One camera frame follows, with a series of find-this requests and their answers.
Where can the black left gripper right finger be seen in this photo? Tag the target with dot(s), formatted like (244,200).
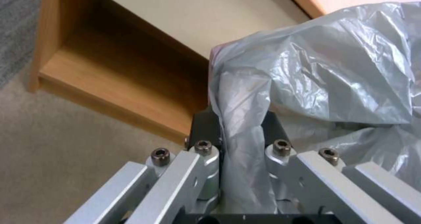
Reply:
(315,182)

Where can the wooden shelf cabinet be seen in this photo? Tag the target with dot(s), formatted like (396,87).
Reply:
(108,68)

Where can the grey plastic garbage bag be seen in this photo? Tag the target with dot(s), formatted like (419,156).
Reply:
(315,81)

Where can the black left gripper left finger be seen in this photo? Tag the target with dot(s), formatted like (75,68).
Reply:
(171,179)

